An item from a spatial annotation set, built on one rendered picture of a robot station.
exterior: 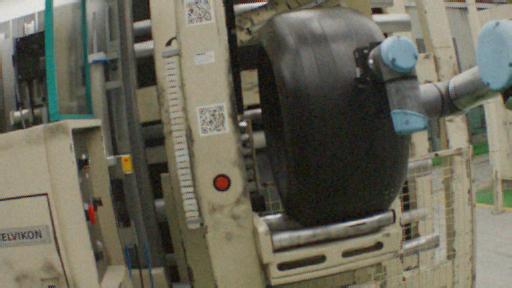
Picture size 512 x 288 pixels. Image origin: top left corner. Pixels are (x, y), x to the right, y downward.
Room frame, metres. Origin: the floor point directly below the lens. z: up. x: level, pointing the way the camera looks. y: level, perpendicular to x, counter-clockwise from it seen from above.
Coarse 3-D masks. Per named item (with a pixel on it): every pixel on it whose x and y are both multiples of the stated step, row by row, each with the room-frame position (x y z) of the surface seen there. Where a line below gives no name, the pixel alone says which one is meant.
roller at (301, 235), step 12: (360, 216) 1.78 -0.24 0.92; (372, 216) 1.78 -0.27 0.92; (384, 216) 1.78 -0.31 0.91; (300, 228) 1.77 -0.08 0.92; (312, 228) 1.76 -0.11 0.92; (324, 228) 1.76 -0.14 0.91; (336, 228) 1.76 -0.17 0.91; (348, 228) 1.77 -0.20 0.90; (360, 228) 1.77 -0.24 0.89; (372, 228) 1.78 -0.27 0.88; (276, 240) 1.75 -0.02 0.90; (288, 240) 1.75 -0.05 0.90; (300, 240) 1.75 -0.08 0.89; (312, 240) 1.76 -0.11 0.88
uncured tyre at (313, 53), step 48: (288, 48) 1.69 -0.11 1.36; (336, 48) 1.68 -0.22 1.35; (288, 96) 1.66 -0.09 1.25; (336, 96) 1.63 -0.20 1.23; (288, 144) 1.70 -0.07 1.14; (336, 144) 1.63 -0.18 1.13; (384, 144) 1.65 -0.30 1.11; (288, 192) 1.79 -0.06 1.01; (336, 192) 1.69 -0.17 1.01; (384, 192) 1.72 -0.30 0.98
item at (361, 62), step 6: (372, 42) 1.44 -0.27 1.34; (378, 42) 1.45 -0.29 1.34; (360, 48) 1.50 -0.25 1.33; (366, 48) 1.50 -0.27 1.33; (372, 48) 1.44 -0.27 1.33; (354, 54) 1.54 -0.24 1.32; (360, 54) 1.50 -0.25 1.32; (366, 54) 1.50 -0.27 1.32; (354, 60) 1.55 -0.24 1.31; (360, 60) 1.50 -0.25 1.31; (366, 60) 1.50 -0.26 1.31; (360, 66) 1.51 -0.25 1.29; (366, 66) 1.49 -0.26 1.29; (360, 72) 1.53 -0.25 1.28; (366, 72) 1.49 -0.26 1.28; (360, 78) 1.52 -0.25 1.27; (366, 78) 1.49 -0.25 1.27; (378, 78) 1.44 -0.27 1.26; (366, 84) 1.52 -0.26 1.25
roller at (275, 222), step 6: (270, 216) 2.04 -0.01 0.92; (276, 216) 2.04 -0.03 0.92; (282, 216) 2.04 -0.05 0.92; (264, 222) 2.03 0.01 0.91; (270, 222) 2.03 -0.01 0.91; (276, 222) 2.03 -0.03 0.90; (282, 222) 2.03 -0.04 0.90; (288, 222) 2.03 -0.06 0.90; (294, 222) 2.03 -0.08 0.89; (270, 228) 2.03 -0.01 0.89; (276, 228) 2.04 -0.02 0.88; (282, 228) 2.04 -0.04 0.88
